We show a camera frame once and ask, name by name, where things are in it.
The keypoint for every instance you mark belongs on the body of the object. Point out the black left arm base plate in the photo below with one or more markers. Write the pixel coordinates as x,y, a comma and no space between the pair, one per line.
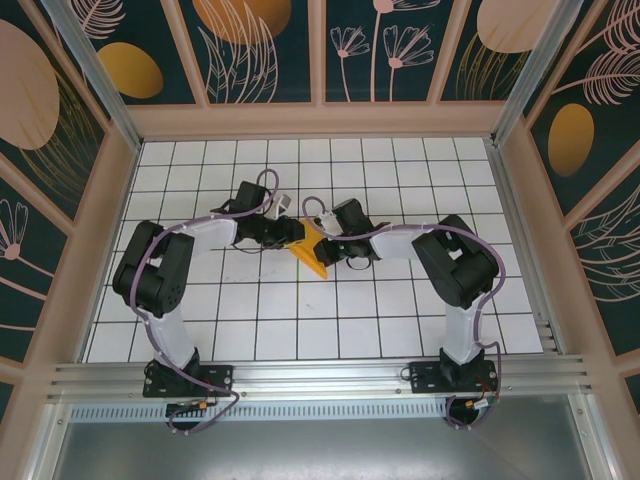
220,380

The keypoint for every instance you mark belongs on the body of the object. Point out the wall panel with single flower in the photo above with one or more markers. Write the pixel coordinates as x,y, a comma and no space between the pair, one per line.
20,240

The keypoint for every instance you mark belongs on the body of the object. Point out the aluminium corner post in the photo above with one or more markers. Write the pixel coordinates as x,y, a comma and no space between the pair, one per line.
530,75
100,85

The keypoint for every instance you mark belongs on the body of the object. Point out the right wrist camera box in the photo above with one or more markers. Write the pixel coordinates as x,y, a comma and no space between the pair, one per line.
327,220

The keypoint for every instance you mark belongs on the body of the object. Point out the wall panel with cream circle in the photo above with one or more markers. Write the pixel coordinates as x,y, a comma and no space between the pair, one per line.
500,25

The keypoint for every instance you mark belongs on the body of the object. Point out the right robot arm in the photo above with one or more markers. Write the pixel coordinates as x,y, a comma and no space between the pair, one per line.
460,265

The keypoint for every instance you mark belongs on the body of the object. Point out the aluminium mounting rail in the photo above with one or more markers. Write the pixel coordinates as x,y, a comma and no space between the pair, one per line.
320,377

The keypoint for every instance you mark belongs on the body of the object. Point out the wall panel with leaf outlines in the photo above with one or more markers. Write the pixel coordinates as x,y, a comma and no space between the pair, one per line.
240,60

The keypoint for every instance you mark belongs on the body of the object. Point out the wall panel with fern outlines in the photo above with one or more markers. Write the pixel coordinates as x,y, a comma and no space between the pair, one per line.
610,260

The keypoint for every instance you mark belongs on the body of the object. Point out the wall panel with pink flowers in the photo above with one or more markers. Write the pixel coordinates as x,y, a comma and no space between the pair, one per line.
360,75

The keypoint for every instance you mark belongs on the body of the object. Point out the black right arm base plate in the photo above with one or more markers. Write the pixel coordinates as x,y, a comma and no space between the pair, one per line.
425,380

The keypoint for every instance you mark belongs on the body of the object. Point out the wall panel with orange oval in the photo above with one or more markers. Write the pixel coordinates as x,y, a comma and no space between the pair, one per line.
130,70

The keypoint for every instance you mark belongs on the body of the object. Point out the wall panel with gold lines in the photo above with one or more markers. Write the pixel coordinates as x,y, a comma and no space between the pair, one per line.
30,100

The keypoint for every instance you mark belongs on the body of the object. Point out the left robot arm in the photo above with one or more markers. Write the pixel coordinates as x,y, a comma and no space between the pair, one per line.
150,270

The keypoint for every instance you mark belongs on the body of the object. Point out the wall panel with feather outlines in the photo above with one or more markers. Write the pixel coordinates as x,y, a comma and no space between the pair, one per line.
570,140

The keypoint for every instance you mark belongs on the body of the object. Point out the aluminium side rail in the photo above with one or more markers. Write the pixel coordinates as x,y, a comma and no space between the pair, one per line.
520,240

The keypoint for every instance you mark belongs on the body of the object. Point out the grey metal sheet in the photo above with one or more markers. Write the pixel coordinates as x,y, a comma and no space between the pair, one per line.
320,450

